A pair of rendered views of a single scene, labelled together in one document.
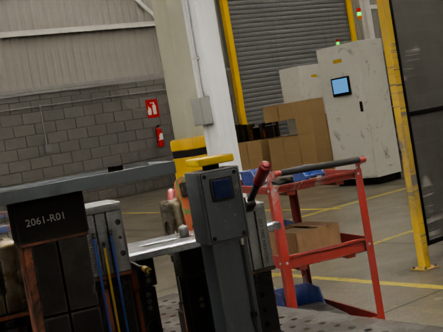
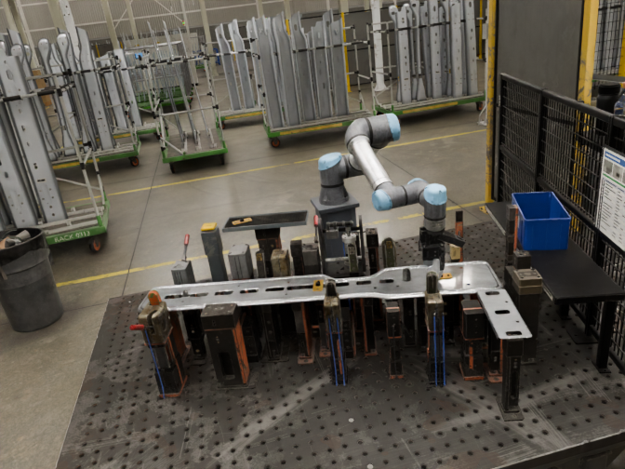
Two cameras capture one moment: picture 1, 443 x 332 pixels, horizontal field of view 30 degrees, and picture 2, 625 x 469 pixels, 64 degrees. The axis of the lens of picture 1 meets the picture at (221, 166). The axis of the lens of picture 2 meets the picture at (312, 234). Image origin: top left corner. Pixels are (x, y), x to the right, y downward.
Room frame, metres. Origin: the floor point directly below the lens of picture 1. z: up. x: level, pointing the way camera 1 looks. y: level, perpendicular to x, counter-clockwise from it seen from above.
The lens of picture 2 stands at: (2.96, 1.35, 1.95)
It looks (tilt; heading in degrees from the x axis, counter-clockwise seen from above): 23 degrees down; 206
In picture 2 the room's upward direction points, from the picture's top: 7 degrees counter-clockwise
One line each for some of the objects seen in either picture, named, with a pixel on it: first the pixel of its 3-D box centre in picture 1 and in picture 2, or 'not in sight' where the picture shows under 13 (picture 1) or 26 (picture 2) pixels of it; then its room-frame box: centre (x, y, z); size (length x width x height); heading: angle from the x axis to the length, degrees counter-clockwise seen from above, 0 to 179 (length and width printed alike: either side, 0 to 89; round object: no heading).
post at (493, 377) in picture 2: not in sight; (496, 340); (1.40, 1.24, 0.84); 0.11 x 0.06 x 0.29; 20
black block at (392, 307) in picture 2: not in sight; (394, 341); (1.50, 0.91, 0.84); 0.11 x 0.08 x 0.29; 20
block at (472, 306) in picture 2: not in sight; (471, 340); (1.42, 1.16, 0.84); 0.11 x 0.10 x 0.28; 20
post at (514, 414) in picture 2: not in sight; (511, 373); (1.57, 1.30, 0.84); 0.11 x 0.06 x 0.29; 20
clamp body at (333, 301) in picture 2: not in sight; (336, 339); (1.57, 0.71, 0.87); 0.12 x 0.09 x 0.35; 20
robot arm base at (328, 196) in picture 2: not in sight; (333, 191); (0.77, 0.41, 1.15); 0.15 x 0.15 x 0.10
